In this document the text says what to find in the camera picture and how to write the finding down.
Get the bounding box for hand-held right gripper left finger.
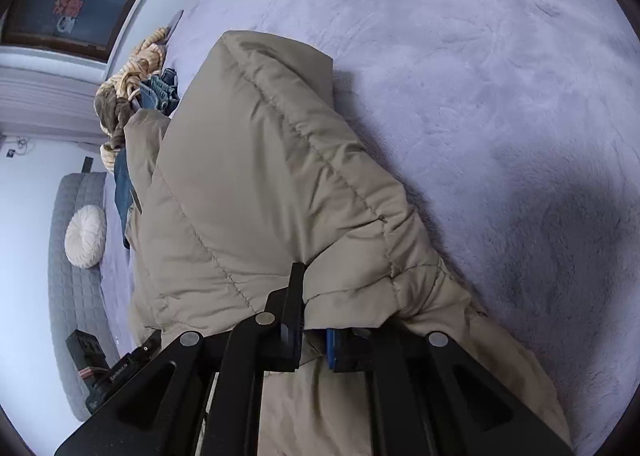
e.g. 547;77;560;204
54;262;307;456

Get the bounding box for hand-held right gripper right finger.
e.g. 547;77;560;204
325;316;575;456

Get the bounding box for beige puffer jacket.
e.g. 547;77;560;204
122;30;573;456

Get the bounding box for grey quilted headboard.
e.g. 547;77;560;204
47;171;137;423

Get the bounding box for round white cushion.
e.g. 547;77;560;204
64;204;108;269

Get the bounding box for brown fuzzy cloth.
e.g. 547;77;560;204
93;86;140;150

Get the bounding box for blue jeans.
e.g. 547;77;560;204
114;67;181;250

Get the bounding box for lavender plush blanket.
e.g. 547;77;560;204
100;0;639;454

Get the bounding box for beige striped knit sweater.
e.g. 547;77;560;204
96;26;172;173

